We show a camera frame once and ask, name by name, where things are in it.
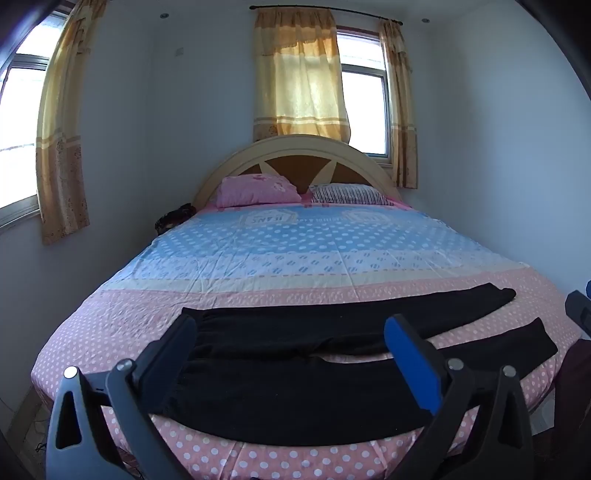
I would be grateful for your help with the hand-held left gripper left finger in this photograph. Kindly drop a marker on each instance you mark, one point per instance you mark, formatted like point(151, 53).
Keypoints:
point(170, 365)

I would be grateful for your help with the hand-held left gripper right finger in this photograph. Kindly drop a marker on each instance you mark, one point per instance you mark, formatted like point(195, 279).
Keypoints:
point(411, 360)

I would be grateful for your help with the black pants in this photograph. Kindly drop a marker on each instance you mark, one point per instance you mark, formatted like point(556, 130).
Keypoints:
point(300, 392)

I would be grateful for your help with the person's dark clothing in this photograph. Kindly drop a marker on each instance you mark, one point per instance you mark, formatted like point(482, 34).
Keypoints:
point(575, 401)

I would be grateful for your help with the dark bag beside bed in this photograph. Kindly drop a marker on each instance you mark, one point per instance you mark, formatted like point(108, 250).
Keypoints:
point(173, 218)

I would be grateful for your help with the bed with polka dot sheet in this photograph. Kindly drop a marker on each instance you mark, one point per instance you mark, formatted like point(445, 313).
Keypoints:
point(300, 258)

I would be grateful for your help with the striped pillow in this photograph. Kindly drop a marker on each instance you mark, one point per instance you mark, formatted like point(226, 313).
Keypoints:
point(351, 194)

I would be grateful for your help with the pink floral pillow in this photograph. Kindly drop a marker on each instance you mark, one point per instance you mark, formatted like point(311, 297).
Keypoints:
point(256, 190)

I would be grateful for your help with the long yellow side curtain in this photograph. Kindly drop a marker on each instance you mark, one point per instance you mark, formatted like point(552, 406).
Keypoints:
point(62, 152)

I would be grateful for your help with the cream and brown headboard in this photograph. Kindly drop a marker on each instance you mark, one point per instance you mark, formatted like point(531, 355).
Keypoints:
point(295, 147)

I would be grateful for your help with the narrow yellow curtain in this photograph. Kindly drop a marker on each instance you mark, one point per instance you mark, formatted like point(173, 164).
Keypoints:
point(401, 115)

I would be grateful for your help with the window behind headboard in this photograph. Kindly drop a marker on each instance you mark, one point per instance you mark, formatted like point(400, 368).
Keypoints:
point(364, 110)

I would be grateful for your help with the side window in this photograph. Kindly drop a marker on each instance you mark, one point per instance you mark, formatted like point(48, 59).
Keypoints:
point(18, 115)

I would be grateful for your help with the wide yellow curtain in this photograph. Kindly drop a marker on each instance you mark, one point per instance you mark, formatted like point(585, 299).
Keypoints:
point(300, 78)

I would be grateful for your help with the black curtain rod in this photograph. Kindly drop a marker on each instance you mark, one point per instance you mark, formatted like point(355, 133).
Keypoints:
point(360, 13)

